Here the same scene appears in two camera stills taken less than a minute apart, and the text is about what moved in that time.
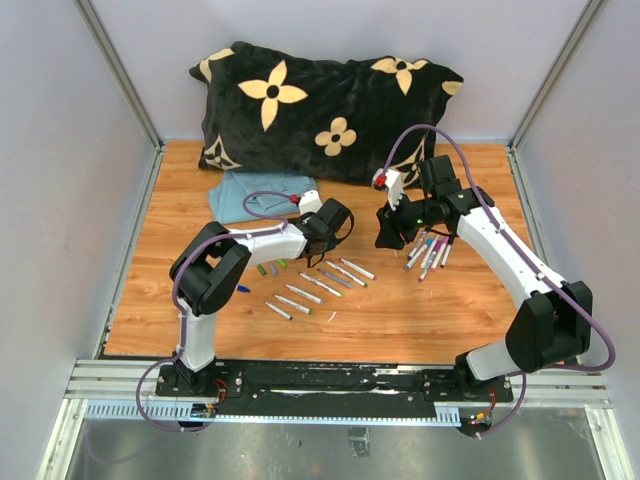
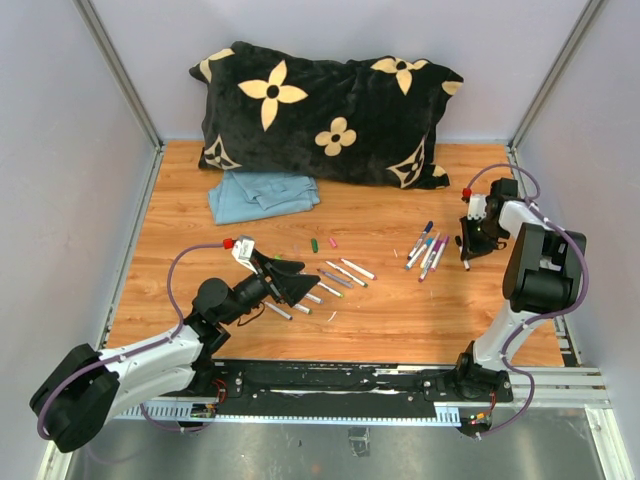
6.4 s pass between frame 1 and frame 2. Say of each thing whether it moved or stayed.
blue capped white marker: stayed
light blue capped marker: stayed
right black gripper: moved
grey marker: stayed
